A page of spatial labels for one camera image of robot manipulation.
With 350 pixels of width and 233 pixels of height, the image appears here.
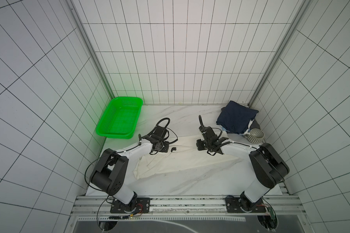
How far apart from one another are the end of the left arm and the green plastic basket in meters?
0.28

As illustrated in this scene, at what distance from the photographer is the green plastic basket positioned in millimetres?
1019

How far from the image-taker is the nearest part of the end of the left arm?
67 centimetres
